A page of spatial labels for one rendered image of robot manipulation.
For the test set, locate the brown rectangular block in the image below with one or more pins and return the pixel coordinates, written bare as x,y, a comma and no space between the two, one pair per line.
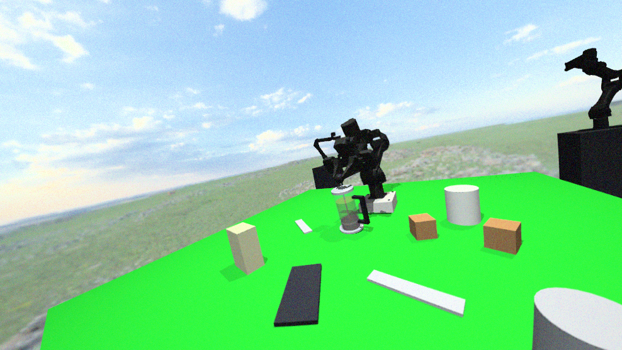
502,235
423,226

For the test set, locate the white flat bar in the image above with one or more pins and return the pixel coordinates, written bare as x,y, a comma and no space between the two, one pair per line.
303,226
435,298

